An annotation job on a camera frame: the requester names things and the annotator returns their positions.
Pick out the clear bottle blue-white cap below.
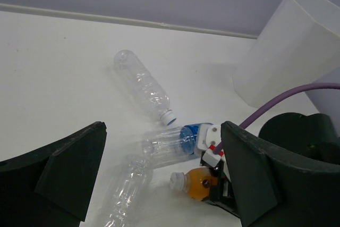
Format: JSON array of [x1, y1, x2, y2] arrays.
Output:
[[113, 49, 176, 126]]

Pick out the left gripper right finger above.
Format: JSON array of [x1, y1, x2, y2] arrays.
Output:
[[221, 121, 339, 226]]

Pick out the clear bottle near left arm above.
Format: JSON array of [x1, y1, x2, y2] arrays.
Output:
[[92, 155, 154, 226]]

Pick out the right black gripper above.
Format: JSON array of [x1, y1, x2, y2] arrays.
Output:
[[200, 157, 239, 216]]

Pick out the metal rail back edge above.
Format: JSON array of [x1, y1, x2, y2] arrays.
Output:
[[1, 3, 257, 39]]

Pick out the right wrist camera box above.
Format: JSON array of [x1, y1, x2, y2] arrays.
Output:
[[194, 123, 226, 167]]

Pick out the white octagonal plastic bin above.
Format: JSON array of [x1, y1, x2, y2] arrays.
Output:
[[232, 0, 339, 107]]

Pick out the orange juice bottle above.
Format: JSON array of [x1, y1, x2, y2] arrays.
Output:
[[169, 167, 217, 201]]

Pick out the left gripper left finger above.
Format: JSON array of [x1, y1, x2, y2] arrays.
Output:
[[1, 121, 107, 226]]

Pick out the blue label water bottle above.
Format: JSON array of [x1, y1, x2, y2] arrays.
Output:
[[128, 123, 212, 169]]

